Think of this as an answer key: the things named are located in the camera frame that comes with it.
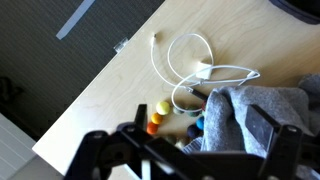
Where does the small black stick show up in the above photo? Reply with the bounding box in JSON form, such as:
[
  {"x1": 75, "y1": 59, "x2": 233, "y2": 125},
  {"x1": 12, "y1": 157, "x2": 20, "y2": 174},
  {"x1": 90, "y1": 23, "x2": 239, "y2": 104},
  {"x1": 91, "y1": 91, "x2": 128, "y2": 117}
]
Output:
[{"x1": 189, "y1": 87, "x2": 210, "y2": 101}]

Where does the white cabinet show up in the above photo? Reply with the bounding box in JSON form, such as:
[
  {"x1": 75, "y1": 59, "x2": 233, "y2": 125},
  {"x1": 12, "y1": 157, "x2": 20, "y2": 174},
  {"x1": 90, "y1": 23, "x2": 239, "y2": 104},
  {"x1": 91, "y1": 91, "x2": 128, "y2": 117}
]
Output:
[{"x1": 0, "y1": 113, "x2": 64, "y2": 180}]

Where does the grey tape strip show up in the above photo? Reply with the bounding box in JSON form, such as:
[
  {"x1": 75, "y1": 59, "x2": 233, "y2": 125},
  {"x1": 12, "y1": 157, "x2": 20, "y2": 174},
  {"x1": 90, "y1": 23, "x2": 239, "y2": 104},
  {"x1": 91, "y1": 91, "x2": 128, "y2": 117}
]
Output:
[{"x1": 55, "y1": 0, "x2": 96, "y2": 41}]

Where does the white charger plug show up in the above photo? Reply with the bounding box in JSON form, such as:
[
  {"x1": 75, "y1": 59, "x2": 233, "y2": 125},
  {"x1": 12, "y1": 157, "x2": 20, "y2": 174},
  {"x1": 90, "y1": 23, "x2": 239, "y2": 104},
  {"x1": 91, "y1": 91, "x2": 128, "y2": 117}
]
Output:
[{"x1": 195, "y1": 61, "x2": 213, "y2": 80}]

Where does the white charging cable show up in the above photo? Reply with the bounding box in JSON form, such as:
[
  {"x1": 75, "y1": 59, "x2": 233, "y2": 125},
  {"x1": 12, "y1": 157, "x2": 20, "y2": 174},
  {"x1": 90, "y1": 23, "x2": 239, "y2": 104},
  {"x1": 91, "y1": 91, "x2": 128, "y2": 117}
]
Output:
[{"x1": 150, "y1": 32, "x2": 262, "y2": 113}]

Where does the grey knitted cardigan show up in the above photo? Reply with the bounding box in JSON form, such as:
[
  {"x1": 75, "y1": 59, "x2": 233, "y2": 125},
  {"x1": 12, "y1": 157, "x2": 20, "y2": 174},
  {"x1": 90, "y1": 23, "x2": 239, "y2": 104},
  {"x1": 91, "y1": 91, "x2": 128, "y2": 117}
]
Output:
[{"x1": 181, "y1": 73, "x2": 320, "y2": 180}]

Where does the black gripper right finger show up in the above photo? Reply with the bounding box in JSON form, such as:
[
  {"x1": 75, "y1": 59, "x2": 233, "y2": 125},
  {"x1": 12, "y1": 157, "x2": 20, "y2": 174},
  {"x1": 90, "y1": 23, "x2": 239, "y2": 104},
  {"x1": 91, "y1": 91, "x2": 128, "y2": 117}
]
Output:
[{"x1": 245, "y1": 104, "x2": 320, "y2": 180}]

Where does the clear plastic clip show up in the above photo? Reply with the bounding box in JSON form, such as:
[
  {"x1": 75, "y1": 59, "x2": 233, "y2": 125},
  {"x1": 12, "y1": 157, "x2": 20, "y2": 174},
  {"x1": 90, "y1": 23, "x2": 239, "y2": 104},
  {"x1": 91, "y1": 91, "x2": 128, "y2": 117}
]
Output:
[{"x1": 113, "y1": 37, "x2": 130, "y2": 54}]

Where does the colourful felt bead string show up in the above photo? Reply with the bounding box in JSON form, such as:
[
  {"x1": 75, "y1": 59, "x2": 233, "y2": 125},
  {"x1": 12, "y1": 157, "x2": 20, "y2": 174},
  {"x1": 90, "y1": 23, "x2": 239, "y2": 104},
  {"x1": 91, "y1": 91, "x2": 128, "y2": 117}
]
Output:
[{"x1": 145, "y1": 99, "x2": 210, "y2": 149}]

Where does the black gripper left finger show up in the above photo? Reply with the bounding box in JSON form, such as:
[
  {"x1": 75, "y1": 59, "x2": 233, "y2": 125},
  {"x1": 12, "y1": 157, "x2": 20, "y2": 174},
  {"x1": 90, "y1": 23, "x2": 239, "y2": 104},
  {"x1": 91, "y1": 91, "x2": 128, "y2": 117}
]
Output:
[{"x1": 63, "y1": 103, "x2": 208, "y2": 180}]

